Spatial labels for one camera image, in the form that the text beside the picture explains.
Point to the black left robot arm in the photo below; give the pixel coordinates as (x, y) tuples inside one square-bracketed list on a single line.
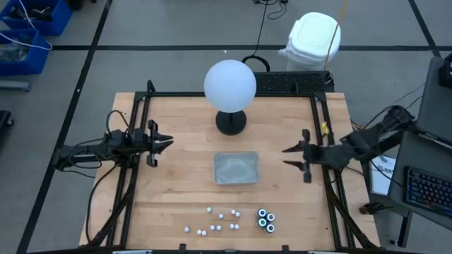
[(88, 151)]

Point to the white paper sheet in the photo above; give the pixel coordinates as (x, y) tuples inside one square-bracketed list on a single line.
[(379, 180)]

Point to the blue storage bin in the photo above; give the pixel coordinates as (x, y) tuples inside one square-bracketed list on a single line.
[(56, 21), (33, 65)]

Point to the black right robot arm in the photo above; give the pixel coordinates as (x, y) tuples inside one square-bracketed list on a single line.
[(367, 139)]

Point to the white globe table lamp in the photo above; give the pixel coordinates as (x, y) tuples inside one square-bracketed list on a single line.
[(229, 84)]

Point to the black metal table frame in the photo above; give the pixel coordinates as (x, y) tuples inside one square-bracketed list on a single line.
[(176, 94)]

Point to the large blue food coloring bottle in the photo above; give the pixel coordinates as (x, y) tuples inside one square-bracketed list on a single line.
[(261, 212)]

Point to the grey metal bar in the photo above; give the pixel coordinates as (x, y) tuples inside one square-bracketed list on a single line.
[(14, 86)]

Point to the large green food coloring bottle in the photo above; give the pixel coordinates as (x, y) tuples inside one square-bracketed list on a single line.
[(262, 222)]

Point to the black backlit keyboard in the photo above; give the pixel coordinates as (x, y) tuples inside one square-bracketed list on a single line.
[(427, 192)]

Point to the black perforated computer case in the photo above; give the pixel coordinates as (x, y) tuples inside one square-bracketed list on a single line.
[(293, 83)]

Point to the grey plastic tray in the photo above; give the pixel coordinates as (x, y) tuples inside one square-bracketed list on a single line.
[(236, 168)]

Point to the grey desk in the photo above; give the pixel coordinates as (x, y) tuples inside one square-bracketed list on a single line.
[(436, 106), (416, 151)]

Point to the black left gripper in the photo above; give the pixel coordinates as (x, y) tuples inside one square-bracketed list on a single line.
[(152, 148)]

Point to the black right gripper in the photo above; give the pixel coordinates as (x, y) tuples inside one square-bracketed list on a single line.
[(306, 158)]

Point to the white lidded trash bin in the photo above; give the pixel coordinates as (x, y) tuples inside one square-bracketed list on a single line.
[(312, 39)]

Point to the black table clamp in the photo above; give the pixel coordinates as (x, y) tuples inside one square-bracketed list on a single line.
[(285, 248), (182, 247)]

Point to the black computer monitor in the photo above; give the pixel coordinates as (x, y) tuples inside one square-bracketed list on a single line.
[(446, 72)]

